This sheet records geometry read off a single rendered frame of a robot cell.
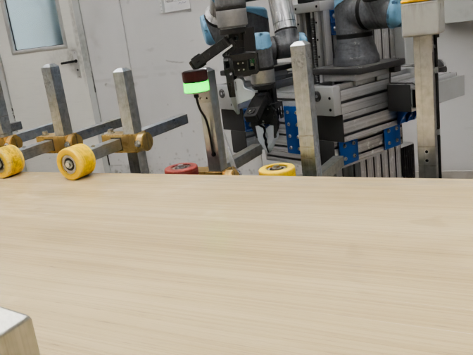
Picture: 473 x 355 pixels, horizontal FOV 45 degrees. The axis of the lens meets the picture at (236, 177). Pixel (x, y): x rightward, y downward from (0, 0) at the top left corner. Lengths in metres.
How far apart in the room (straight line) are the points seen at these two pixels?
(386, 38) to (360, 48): 0.41
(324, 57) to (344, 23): 0.26
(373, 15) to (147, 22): 2.91
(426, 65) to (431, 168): 0.21
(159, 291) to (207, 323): 0.12
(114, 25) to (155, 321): 4.09
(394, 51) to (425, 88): 1.12
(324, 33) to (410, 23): 0.96
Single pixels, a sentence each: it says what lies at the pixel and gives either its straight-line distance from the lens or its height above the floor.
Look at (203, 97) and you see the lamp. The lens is 1.39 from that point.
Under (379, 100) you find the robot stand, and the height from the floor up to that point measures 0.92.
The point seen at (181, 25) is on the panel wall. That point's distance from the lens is 4.40.
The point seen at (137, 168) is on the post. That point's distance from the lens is 1.56.
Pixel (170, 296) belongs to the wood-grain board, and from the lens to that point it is 0.74.
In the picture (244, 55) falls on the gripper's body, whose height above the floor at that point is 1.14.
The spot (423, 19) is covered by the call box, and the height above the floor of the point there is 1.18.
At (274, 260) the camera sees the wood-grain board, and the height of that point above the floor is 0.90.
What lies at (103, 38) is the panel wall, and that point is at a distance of 4.75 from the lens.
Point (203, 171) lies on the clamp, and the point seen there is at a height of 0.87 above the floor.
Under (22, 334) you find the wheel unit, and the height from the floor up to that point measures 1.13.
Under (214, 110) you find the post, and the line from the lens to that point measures 1.39.
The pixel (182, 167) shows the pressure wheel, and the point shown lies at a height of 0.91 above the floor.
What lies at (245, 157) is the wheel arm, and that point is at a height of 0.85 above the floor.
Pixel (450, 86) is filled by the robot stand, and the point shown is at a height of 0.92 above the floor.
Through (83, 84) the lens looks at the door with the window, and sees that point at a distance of 4.93.
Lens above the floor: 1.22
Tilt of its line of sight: 15 degrees down
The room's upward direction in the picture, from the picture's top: 7 degrees counter-clockwise
